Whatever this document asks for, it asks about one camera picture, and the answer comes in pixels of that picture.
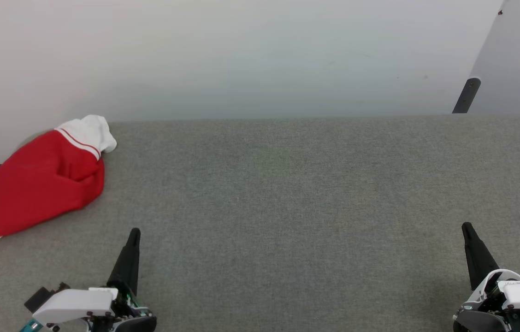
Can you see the grey fabric sofa seat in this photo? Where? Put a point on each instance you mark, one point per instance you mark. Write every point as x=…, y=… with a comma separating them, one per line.
x=287, y=221

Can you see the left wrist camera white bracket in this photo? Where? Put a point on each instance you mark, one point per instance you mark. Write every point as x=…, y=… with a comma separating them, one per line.
x=75, y=302

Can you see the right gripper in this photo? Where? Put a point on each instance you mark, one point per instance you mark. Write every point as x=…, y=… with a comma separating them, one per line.
x=481, y=320

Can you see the dark grey metal post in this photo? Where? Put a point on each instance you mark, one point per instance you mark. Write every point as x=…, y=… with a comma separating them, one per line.
x=466, y=96

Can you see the red white basketball jersey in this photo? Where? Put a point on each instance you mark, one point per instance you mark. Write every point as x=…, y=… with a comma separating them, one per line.
x=34, y=189

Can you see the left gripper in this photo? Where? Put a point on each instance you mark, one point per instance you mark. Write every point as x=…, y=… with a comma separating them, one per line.
x=135, y=323

